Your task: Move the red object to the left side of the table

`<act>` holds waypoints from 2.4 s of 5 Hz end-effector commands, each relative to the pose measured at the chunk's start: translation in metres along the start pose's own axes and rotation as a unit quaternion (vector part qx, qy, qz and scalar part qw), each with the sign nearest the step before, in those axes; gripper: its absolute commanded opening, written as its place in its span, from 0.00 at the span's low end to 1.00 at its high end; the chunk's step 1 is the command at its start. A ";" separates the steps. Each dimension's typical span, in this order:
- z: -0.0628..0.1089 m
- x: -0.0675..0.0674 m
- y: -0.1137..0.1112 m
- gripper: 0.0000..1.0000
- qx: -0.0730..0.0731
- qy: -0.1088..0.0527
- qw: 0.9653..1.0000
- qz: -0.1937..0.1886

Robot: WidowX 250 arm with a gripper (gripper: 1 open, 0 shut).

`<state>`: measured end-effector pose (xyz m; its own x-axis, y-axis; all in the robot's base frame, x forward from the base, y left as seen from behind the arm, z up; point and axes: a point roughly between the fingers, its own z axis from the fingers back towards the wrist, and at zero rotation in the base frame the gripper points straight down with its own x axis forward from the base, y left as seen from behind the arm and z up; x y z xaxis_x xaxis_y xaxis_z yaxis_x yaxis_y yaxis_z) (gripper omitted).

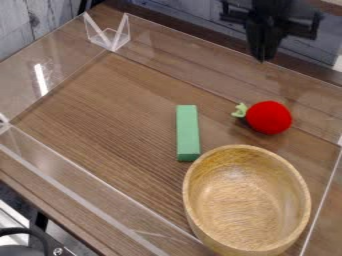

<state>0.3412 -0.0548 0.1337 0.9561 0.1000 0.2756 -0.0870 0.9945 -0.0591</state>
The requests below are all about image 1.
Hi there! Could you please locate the wooden oval bowl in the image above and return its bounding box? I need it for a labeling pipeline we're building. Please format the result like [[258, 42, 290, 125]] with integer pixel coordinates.
[[184, 145, 312, 256]]

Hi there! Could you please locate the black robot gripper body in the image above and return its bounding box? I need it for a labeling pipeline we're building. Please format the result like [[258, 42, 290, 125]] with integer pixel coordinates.
[[220, 0, 324, 40]]

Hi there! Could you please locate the red plush strawberry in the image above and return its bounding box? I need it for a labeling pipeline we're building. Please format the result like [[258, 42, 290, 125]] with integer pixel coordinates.
[[232, 101, 293, 135]]

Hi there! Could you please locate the green rectangular block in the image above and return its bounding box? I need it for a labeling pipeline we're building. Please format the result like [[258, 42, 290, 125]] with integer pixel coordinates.
[[177, 105, 201, 162]]

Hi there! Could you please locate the black table frame leg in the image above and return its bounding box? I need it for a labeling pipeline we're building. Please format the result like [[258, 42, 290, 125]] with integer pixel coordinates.
[[29, 211, 77, 256]]

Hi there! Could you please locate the black cable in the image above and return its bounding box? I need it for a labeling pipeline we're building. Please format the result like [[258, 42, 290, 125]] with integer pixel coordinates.
[[0, 226, 51, 256]]

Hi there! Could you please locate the clear acrylic corner bracket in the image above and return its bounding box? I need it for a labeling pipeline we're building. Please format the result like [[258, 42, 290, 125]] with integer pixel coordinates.
[[83, 13, 131, 52]]

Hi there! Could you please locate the clear acrylic enclosure wall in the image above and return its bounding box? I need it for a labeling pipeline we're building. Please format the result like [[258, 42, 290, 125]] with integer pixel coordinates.
[[0, 7, 342, 256]]

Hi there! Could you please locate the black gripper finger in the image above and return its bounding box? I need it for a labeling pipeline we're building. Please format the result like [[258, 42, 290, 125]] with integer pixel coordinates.
[[264, 20, 285, 61], [245, 18, 265, 62]]

